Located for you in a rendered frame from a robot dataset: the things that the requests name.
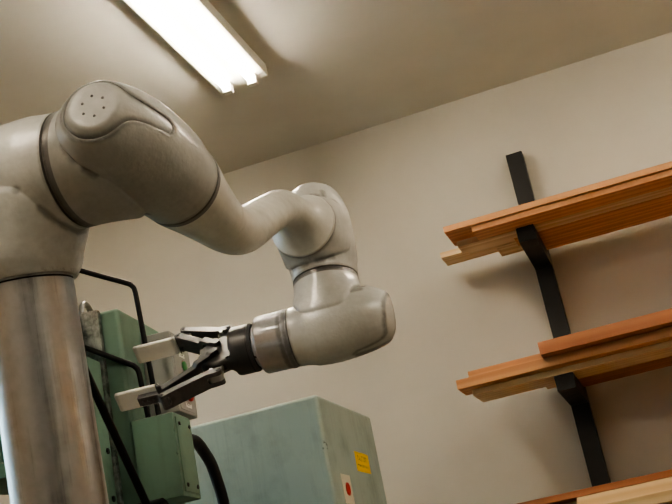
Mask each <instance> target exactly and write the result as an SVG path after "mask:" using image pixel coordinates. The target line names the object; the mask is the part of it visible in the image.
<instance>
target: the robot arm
mask: <svg viewBox="0 0 672 504"><path fill-rule="evenodd" d="M144 215H145V216H146V217H148V218H149V219H151V220H153V221H154V222H156V223H157V224H159V225H161V226H163V227H165V228H168V229H170V230H173V231H175V232H177V233H180V234H182V235H184V236H186V237H188V238H190V239H192V240H194V241H196V242H198V243H200V244H202V245H204V246H206V247H208V248H210V249H212V250H214V251H217V252H220V253H223V254H227V255H244V254H248V253H251V252H253V251H255V250H257V249H258V248H260V247H261V246H262V245H264V244H265V243H266V242H267V241H269V240H270V239H271V238H273V241H274V243H275V245H276V246H277V248H278V251H279V253H280V255H281V258H282V260H283V263H284V265H285V268H286V269H288V270H289V272H290V275H291V278H292V283H293V290H294V297H293V307H291V308H288V309H282V310H280V311H276V312H272V313H268V314H264V315H260V316H257V317H255V318H254V319H253V322H252V324H251V323H247V324H243V325H239V326H235V327H231V325H228V326H222V327H182V328H181V329H180V333H178V334H176V335H175V336H174V337H170V338H166V339H162V340H158V341H154V342H150V343H146V344H142V345H138V346H134V347H133V351H134V353H135V355H136V358H137V360H138V362H139V363H140V364H141V363H145V362H149V361H153V360H157V359H161V358H165V357H169V356H173V355H177V354H179V353H180V352H181V353H182V352H185V351H187V352H190V353H194V354H198V355H199V357H198V359H197V360H195V361H194V362H193V364H192V366H191V367H190V368H188V369H187V370H185V371H183V372H182V373H180V374H179V375H177V376H175V377H174V378H172V379H171V380H169V381H168V382H166V383H164V384H163V385H161V386H160V385H159V384H158V383H156V384H152V385H148V386H144V387H140V388H136V389H132V390H127V391H123V392H119V393H115V395H114V398H115V400H116V402H117V404H118V406H119V408H120V411H121V412H123V411H127V410H131V409H135V408H140V407H144V406H148V405H152V404H156V403H161V404H162V406H163V408H164V410H169V409H171V408H173V407H175V406H177V405H179V404H181V403H183V402H185V401H187V400H189V399H191V398H193V397H195V396H197V395H199V394H201V393H203V392H205V391H207V390H209V389H211V388H215V387H218V386H221V385H224V384H225V383H226V381H225V378H224V373H226V372H228V371H230V370H234V371H236V372H237V373H238V374H239V375H247V374H251V373H255V372H260V371H261V370H262V369H263V370H264V371H265V372H266V373H269V374H271V373H275V372H280V371H284V370H288V369H292V368H294V369H295V368H298V367H300V366H307V365H317V366H323V365H331V364H335V363H340V362H344V361H348V360H351V359H354V358H357V357H360V356H363V355H365V354H368V353H370V352H373V351H375V350H377V349H379V348H381V347H383V346H385V345H387V344H388V343H390V342H391V341H392V339H393V337H394V334H395V330H396V319H395V312H394V308H393V304H392V301H391V298H390V296H389V294H388V293H387V292H386V291H384V290H382V289H380V288H377V287H373V286H369V285H365V286H361V285H360V281H359V277H358V269H357V262H358V259H357V251H356V243H355V237H354V232H353V228H352V223H351V219H350V216H349V212H348V210H347V208H346V206H345V204H344V202H343V200H342V198H341V197H340V196H339V194H338V193H337V192H336V191H335V190H334V189H333V188H332V187H330V186H328V185H326V184H323V183H316V182H311V183H306V184H303V185H300V186H298V187H297V188H295V189H294V190H293V191H292V192H291V191H288V190H273V191H270V192H267V193H265V194H263V195H261V196H259V197H257V198H255V199H253V200H251V201H249V202H247V203H245V204H243V205H241V204H240V203H239V201H238V200H237V198H236V197H235V195H234V193H233V192H232V190H231V188H230V187H229V185H228V183H227V181H226V179H225V177H224V175H223V173H222V171H221V169H220V167H219V166H218V164H217V162H216V161H215V160H214V158H213V157H212V156H211V154H210V153H209V152H208V150H207V149H206V147H205V146H204V144H203V142H202V141H201V139H200V138H199V137H198V135H197V134H196V133H195V132H194V131H193V130H192V129H191V128H190V127H189V126H188V125H187V124H186V123H185V122H184V121H183V120H181V119H180V118H179V117H178V116H177V115H176V114H175V113H174V112H173V111H171V110H170V109H169V108H168V107H167V106H165V105H164V104H163V103H161V102H160V101H158V100H157V99H155V98H153V97H152V96H150V95H149V94H147V93H145V92H143V91H141V90H139V89H136V88H134V87H132V86H129V85H126V84H123V83H119V82H114V81H109V80H99V81H94V82H90V83H88V84H85V85H83V86H82V87H80V88H78V89H77V90H76V91H74V92H73V93H72V94H71V95H70V96H69V97H68V99H67V100H66V101H65V103H64V104H63V106H62V107H61V109H60V110H59V111H56V112H52V113H49V114H44V115H36V116H30V117H26V118H23V119H19V120H16V121H13V122H10V123H7V124H4V125H1V126H0V434H1V441H2V448H3V455H4V462H5V469H6V476H7V483H8V490H9V497H10V504H109V500H108V493H107V487H106V480H105V474H104V468H103V461H102V455H101V449H100V442H99V436H98V430H97V423H96V417H95V410H94V404H93V398H92V391H91V385H90V379H89V372H88V366H87V359H86V353H85V347H84V340H83V334H82V328H81V321H80V315H79V309H78V302H77V296H76V289H75V283H74V280H75V279H76V278H77V277H78V275H79V272H80V270H81V268H82V265H83V260H84V252H85V247H86V243H87V239H88V234H89V230H90V227H93V226H97V225H101V224H105V223H110V222H116V221H122V220H129V219H138V218H141V217H143V216H144ZM189 333H191V335H192V336H190V334H189ZM179 349H180V350H179ZM203 371H204V372H203Z"/></svg>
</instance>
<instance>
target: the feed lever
mask: <svg viewBox="0 0 672 504"><path fill-rule="evenodd" d="M88 372H89V379H90V385H91V391H92V397H93V399H94V402H95V404H96V406H97V408H98V410H99V412H100V415H101V417H102V419H103V421H104V423H105V425H106V428H107V430H108V432H109V434H110V436H111V438H112V441H113V443H114V445H115V447H116V449H117V451H118V453H119V456H120V458H121V460H122V462H123V464H124V466H125V469H126V471H127V473H128V475H129V477H130V479H131V482H132V484H133V486H134V488H135V490H136V492H137V495H138V497H139V499H140V501H141V503H137V504H169V503H168V502H167V500H165V499H164V498H159V499H154V500H149V498H148V496H147V494H146V492H145V489H144V487H143V485H142V483H141V481H140V479H139V476H138V474H137V472H136V470H135V468H134V465H133V463H132V461H131V459H130V457H129V455H128V452H127V450H126V448H125V446H124V444H123V441H122V439H121V437H120V435H119V433H118V431H117V428H116V426H115V424H114V422H113V420H112V417H111V415H110V413H109V411H108V409H107V407H106V404H105V402H104V400H103V398H102V396H101V393H100V391H99V389H98V387H97V385H96V383H95V380H94V378H93V376H92V374H91V372H90V369H89V367H88Z"/></svg>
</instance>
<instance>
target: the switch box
mask: <svg viewBox="0 0 672 504"><path fill-rule="evenodd" d="M174 336H175V334H173V333H172V332H170V331H164V332H160V333H156V334H152V335H148V336H147V341H148V343H150V342H154V341H158V340H162V339H166V338H170V337H174ZM180 353H181V352H180ZM181 354H183V355H184V358H185V359H183V358H181V357H179V354H177V355H173V356H169V357H165V358H161V359H157V360H153V361H151V362H152V367H153V373H154V378H155V383H158V384H159V385H160V386H161V385H163V384H164V383H166V382H168V381H169V380H171V379H172V378H174V377H175V376H177V375H179V374H180V373H182V372H183V371H182V368H181V361H185V362H186V364H187V367H188V368H190V361H189V354H188V352H187V351H185V352H182V353H181ZM144 369H145V377H146V384H147V386H148V385H150V381H149V376H148V370H147V365H146V362H145V363H144ZM186 402H187V403H189V404H191V405H192V409H191V408H188V407H187V406H186ZM159 404H160V409H161V414H165V413H169V412H173V413H176V414H178V415H181V416H183V417H186V418H189V420H192V419H196V418H197V415H198V414H197V408H196V401H195V397H194V400H193V401H191V402H190V401H189V400H187V401H185V402H183V403H181V404H179V405H177V406H175V407H173V408H171V409H169V410H164V408H163V406H162V404H161V403H159ZM149 406H150V414H151V417H152V416H156V413H155V407H154V404H152V405H149Z"/></svg>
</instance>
